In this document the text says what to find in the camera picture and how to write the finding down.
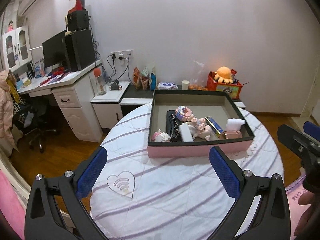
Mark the black beaded hair clip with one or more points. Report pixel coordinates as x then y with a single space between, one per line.
174 131

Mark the white paper cup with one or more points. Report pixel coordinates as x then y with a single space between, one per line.
185 84

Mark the black computer monitor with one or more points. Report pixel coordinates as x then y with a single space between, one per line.
53 50

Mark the black remote control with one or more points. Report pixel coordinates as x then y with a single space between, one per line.
168 122

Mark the striped white tablecloth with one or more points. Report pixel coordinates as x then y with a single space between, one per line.
136 197

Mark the white pink brick toy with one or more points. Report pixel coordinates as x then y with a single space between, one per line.
160 136

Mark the black low shelf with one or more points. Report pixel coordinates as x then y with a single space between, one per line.
133 97

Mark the white low cabinet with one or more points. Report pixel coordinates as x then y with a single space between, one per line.
107 107

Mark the white glass door cabinet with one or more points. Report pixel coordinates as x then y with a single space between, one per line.
16 48

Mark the white desk with drawers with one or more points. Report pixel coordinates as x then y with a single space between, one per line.
73 94

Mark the orange lid water bottle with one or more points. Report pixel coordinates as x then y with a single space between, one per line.
100 81

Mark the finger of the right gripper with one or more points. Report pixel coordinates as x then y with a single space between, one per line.
294 140
311 129

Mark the wall power outlet strip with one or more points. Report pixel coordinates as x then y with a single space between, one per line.
123 54

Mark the snack bags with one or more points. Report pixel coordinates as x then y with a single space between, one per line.
145 79

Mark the white power adapter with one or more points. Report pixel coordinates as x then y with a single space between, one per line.
185 133

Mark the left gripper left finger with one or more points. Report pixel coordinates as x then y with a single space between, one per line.
43 218

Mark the red cartoon storage crate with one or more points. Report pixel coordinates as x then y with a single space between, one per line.
232 89

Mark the black computer tower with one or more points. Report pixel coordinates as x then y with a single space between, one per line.
79 50

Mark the pink pig doll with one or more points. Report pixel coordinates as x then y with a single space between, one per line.
200 129

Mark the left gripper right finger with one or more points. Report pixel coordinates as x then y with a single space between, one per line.
271 219

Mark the pink purple brick toy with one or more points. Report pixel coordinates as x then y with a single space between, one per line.
184 114

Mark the pink black storage box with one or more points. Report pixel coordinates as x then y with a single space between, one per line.
218 105

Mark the black speaker box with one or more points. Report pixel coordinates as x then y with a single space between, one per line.
77 20

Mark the blue gold small box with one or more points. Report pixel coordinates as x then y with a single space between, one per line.
217 130

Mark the person's hand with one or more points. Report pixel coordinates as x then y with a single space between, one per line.
307 198

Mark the black office chair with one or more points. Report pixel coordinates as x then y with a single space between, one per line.
36 120

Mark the wet wipes pack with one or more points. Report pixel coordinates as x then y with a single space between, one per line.
167 86

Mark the clear plastic bag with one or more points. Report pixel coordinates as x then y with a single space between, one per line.
198 78

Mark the orange octopus plush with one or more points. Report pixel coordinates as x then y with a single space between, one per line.
223 75

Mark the rose gold metallic jar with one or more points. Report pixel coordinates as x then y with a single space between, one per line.
226 135

